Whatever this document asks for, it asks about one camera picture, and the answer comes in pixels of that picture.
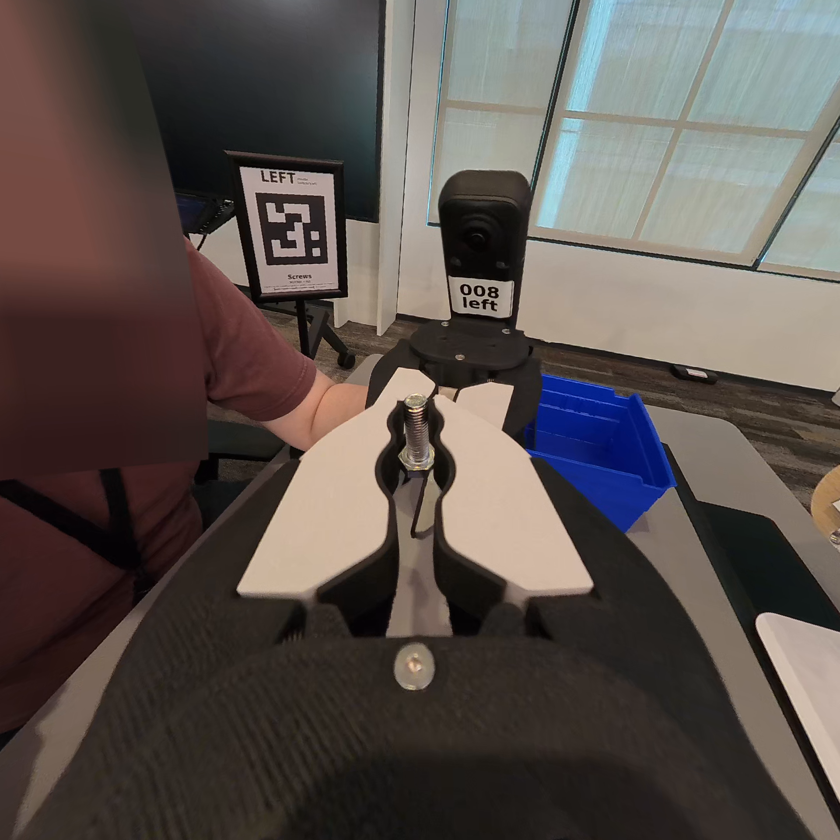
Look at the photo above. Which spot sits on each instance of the large dark wall screen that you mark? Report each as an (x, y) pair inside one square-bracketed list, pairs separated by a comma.
[(262, 79)]

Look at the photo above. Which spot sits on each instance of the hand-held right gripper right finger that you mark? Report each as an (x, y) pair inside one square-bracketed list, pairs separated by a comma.
[(512, 518)]

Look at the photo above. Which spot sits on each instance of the silver hex bolt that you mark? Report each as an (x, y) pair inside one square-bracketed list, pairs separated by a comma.
[(416, 426)]

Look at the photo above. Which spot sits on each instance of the black laptop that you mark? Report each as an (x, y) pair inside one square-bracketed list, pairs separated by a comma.
[(203, 210)]

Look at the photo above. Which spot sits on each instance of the rounded wooden board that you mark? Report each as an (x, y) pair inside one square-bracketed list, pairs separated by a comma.
[(823, 492)]

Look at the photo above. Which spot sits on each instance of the person's left forearm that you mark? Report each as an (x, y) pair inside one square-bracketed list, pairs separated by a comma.
[(321, 413)]

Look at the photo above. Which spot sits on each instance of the black floor box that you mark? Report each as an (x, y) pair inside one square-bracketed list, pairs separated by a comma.
[(692, 374)]

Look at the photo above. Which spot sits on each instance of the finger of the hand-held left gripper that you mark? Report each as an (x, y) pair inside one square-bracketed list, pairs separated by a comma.
[(485, 403), (407, 382)]

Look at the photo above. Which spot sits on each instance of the large paned window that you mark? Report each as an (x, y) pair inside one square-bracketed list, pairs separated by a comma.
[(623, 79)]

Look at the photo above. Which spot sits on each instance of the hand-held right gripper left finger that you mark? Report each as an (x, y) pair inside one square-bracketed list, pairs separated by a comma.
[(321, 518)]

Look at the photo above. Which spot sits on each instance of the silver hex nut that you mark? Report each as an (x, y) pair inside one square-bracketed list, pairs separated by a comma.
[(415, 460)]

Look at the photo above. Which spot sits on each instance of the framed code sign on legs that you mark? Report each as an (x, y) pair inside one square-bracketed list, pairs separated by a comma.
[(289, 223)]

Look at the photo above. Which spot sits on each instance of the blue plastic tray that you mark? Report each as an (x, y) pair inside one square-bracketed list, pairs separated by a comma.
[(623, 459)]

